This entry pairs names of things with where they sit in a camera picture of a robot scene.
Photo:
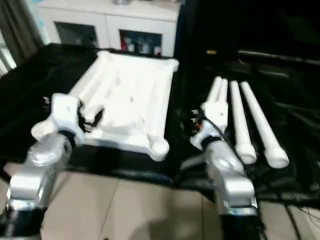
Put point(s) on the white plastic table leg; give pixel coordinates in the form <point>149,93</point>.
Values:
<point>224,92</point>
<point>260,125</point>
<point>240,125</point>
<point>216,90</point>

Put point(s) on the white plastic table top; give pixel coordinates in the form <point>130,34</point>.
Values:
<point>130,100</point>

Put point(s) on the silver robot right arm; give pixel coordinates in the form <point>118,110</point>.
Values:
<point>230,180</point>

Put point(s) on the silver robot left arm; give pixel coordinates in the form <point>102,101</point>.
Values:
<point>35,175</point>

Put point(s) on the black work mat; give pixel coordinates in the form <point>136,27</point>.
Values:
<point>30,80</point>

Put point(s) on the white glass-door cabinet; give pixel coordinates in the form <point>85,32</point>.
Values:
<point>100,20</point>

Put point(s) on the black backdrop cloth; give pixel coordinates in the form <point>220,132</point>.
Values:
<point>260,25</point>

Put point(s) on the grey curtain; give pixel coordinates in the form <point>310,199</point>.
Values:
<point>15,25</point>

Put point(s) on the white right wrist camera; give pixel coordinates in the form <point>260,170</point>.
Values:
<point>217,112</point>

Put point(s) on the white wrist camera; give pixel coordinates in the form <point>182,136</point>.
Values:
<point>217,112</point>
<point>60,117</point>

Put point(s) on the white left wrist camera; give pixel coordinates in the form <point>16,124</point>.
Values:
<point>60,117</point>

